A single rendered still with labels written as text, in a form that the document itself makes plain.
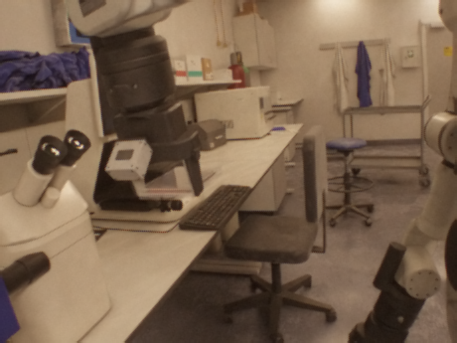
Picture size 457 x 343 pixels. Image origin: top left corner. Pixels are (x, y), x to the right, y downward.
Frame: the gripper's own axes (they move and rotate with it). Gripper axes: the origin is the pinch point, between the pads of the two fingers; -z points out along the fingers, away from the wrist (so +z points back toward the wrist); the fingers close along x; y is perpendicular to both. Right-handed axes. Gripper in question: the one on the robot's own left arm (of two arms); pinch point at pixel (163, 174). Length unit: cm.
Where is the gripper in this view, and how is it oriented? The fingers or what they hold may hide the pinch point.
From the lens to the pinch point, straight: 48.0
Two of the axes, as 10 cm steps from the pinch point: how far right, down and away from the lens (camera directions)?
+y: -2.8, 4.5, -8.5
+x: -9.5, 0.3, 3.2
